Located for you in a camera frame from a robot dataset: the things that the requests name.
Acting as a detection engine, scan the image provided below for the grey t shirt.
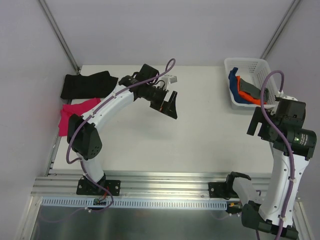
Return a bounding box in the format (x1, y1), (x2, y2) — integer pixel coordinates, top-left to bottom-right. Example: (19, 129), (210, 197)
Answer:
(240, 79), (276, 105)

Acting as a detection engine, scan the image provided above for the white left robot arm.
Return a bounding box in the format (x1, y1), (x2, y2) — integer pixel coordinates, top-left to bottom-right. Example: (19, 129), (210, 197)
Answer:
(66, 58), (178, 195)

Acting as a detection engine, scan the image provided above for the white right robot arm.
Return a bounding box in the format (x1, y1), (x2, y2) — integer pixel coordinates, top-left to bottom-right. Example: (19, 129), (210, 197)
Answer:
(223, 98), (317, 240)

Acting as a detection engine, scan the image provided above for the orange t shirt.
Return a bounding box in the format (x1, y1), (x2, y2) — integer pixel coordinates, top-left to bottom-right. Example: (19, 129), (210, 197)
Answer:
(236, 75), (263, 106)

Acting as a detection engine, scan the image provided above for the blue t shirt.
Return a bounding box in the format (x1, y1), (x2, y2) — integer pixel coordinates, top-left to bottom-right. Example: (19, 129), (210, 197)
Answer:
(228, 67), (253, 105)

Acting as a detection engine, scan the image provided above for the black folded t shirt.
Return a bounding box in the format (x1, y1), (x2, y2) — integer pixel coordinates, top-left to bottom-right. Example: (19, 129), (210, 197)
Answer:
(60, 71), (118, 100)

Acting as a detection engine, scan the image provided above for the white plastic basket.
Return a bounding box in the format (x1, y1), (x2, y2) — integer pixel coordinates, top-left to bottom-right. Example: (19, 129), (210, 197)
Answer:
(224, 57), (279, 109)

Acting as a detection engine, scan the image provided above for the pink folded t shirt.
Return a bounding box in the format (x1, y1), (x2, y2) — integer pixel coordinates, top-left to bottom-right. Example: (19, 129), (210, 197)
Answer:
(58, 97), (102, 137)

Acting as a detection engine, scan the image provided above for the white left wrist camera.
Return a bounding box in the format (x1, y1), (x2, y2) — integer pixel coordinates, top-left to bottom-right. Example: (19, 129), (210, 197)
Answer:
(160, 75), (178, 90)

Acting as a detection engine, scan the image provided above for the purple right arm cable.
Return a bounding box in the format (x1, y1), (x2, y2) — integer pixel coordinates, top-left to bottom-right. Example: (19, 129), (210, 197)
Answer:
(212, 70), (297, 240)

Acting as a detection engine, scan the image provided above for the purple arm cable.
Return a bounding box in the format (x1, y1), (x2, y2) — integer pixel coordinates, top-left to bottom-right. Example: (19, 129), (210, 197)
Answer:
(37, 58), (176, 223)
(212, 70), (297, 240)

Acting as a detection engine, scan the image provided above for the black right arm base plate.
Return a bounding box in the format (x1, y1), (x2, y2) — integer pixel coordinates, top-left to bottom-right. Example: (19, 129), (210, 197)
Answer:
(208, 181), (232, 200)

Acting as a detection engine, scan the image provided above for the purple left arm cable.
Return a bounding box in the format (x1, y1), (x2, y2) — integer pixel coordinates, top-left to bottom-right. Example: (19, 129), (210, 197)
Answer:
(37, 58), (176, 223)

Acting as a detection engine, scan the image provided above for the left aluminium corner post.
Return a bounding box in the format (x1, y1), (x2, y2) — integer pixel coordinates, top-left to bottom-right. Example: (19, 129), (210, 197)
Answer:
(37, 0), (80, 73)

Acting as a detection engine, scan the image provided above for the aluminium corner post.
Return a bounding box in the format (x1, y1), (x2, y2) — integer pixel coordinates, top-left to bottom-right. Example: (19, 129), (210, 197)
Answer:
(260, 0), (303, 60)
(37, 0), (80, 73)

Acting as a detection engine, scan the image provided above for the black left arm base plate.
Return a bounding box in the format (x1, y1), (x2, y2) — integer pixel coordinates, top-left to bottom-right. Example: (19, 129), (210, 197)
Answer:
(76, 177), (121, 196)

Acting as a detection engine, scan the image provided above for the right aluminium corner post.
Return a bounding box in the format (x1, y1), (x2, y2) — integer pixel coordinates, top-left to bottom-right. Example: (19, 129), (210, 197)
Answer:
(260, 0), (303, 60)

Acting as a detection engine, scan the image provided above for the aluminium mounting rail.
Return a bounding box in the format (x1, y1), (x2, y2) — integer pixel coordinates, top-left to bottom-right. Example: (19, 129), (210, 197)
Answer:
(30, 170), (301, 201)

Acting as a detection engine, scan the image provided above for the white slotted cable duct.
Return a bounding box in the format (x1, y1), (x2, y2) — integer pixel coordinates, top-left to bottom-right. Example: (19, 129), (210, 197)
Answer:
(41, 196), (228, 211)

